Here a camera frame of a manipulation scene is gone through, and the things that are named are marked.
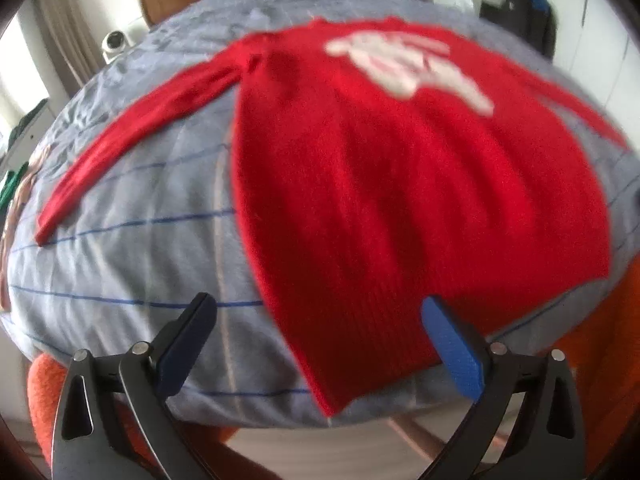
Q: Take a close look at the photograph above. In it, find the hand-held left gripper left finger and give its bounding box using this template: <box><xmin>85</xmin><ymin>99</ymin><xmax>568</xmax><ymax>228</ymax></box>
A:
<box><xmin>51</xmin><ymin>291</ymin><xmax>219</xmax><ymax>480</ymax></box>

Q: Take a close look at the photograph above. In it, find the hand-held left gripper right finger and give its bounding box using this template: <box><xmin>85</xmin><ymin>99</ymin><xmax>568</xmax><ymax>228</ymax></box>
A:
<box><xmin>417</xmin><ymin>296</ymin><xmax>587</xmax><ymax>480</ymax></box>

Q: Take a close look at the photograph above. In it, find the red knit sweater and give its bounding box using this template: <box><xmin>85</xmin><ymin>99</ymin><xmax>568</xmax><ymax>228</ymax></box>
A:
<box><xmin>36</xmin><ymin>16</ymin><xmax>631</xmax><ymax>417</ymax></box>

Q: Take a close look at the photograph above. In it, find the grey plaid blanket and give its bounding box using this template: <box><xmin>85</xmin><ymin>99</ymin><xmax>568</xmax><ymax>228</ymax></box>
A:
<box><xmin>0</xmin><ymin>0</ymin><xmax>640</xmax><ymax>431</ymax></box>

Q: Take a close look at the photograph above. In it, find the brown cloth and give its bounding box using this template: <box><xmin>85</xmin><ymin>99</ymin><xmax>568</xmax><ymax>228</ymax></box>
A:
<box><xmin>0</xmin><ymin>144</ymin><xmax>51</xmax><ymax>311</ymax></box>

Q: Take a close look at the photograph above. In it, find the green cloth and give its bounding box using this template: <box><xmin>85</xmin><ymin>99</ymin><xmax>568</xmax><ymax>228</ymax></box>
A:
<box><xmin>0</xmin><ymin>167</ymin><xmax>28</xmax><ymax>211</ymax></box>

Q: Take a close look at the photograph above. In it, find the white desk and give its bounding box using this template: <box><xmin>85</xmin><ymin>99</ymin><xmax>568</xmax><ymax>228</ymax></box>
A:
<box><xmin>0</xmin><ymin>100</ymin><xmax>57</xmax><ymax>173</ymax></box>

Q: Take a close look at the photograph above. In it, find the dark cloth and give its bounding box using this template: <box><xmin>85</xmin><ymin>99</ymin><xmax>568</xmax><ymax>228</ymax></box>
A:
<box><xmin>9</xmin><ymin>100</ymin><xmax>51</xmax><ymax>142</ymax></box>

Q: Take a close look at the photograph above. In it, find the beige curtain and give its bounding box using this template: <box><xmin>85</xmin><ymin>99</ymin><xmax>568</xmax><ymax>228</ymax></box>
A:
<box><xmin>34</xmin><ymin>0</ymin><xmax>101</xmax><ymax>92</ymax></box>

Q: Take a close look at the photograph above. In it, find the black and blue jacket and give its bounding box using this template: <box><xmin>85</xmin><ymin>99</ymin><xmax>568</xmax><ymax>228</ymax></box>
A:
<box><xmin>500</xmin><ymin>0</ymin><xmax>559</xmax><ymax>61</ymax></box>

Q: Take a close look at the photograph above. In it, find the white security camera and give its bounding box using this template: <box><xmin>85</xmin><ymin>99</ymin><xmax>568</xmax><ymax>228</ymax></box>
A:
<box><xmin>101</xmin><ymin>31</ymin><xmax>135</xmax><ymax>64</ymax></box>

